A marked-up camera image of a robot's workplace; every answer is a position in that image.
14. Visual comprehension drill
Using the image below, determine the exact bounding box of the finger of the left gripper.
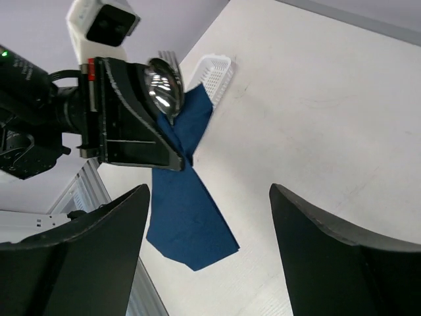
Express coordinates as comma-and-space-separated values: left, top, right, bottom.
100, 57, 184, 171

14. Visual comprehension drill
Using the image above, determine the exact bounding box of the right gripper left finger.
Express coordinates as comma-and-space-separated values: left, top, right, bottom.
1, 184, 150, 316

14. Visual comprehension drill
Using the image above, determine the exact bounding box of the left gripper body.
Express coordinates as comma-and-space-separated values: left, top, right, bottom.
54, 57, 103, 158

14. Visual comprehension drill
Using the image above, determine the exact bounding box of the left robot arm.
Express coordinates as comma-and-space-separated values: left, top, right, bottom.
1, 47, 184, 180

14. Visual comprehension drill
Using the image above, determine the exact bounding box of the wooden handle spoon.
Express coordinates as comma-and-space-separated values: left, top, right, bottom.
145, 57, 185, 126

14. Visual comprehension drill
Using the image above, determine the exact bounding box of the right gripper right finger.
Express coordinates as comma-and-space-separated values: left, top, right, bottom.
269, 184, 420, 315

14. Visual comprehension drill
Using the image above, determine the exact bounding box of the small white basket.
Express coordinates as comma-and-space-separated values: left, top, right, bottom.
187, 54, 234, 107

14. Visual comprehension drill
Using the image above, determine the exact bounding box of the blue paper napkin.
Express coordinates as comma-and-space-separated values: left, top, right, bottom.
146, 84, 239, 271

